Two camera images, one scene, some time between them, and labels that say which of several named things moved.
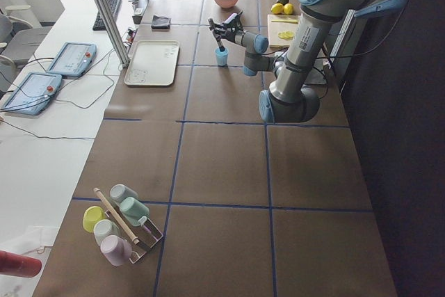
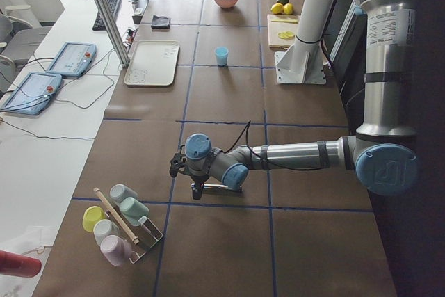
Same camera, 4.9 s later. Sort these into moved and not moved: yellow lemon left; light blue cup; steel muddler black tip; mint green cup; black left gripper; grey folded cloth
Moved: black left gripper; steel muddler black tip
Not moved: yellow lemon left; grey folded cloth; light blue cup; mint green cup
